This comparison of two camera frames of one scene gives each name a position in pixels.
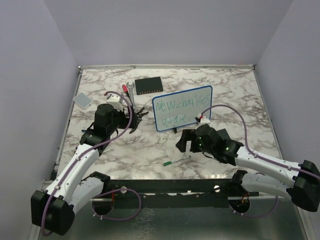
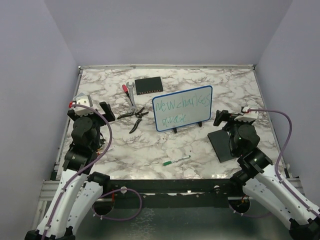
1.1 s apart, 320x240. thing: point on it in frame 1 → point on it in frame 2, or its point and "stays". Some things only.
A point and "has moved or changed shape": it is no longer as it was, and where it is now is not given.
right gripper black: x=187 y=134 → x=225 y=115
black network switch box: x=148 y=85 stays
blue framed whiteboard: x=179 y=109 stays
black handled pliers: x=139 y=115 stays
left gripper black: x=126 y=120 → x=75 y=116
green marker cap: x=167 y=163 stays
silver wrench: x=131 y=93 stays
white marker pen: x=177 y=160 has moved or changed shape
